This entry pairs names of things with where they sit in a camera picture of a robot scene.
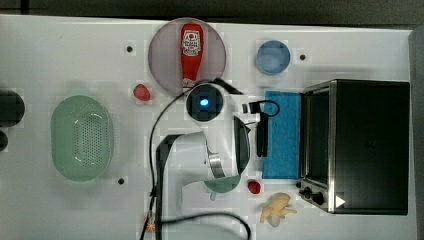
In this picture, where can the small red toy fruit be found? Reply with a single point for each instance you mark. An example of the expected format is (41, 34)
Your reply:
(254, 187)

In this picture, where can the toy strawberry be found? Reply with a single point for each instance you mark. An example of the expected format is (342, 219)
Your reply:
(142, 93)

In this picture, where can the red ketchup bottle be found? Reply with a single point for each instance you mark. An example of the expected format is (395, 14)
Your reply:
(192, 41)

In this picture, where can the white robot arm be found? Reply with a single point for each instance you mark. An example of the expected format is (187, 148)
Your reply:
(220, 149)

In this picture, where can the green mug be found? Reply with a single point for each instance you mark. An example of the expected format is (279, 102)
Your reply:
(222, 185)

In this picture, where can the green colander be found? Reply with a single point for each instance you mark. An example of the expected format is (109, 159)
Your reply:
(82, 138)

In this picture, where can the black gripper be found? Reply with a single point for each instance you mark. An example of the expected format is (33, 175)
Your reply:
(262, 120)

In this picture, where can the large black pan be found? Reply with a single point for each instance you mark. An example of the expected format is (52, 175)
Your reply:
(12, 108)

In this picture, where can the peeled toy banana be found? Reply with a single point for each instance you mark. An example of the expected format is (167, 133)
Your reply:
(276, 209)

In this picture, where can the blue bowl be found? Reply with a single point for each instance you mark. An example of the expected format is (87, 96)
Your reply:
(273, 57)

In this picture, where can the grey round plate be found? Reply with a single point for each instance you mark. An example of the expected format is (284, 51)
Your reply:
(165, 49)

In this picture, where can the black toaster oven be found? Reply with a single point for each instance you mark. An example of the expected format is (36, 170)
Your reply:
(355, 147)

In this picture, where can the small black pan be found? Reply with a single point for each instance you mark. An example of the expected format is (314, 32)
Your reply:
(3, 141)

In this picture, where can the toy orange half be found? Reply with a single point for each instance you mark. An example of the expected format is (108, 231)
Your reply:
(151, 227)

